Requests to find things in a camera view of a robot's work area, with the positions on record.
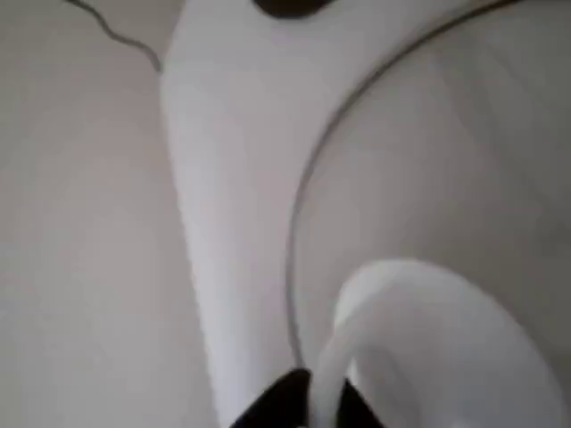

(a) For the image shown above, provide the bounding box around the thin grey cable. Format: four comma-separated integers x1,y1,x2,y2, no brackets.
62,0,162,72

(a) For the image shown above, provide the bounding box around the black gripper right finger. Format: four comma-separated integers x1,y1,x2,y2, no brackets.
332,377,383,428

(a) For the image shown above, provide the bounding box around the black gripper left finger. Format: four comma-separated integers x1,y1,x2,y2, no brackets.
229,367,313,428

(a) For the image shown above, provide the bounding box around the black round object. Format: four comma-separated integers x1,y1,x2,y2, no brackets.
252,0,334,20

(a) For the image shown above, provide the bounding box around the glass lid with white knob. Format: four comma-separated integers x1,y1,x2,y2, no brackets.
285,0,571,428

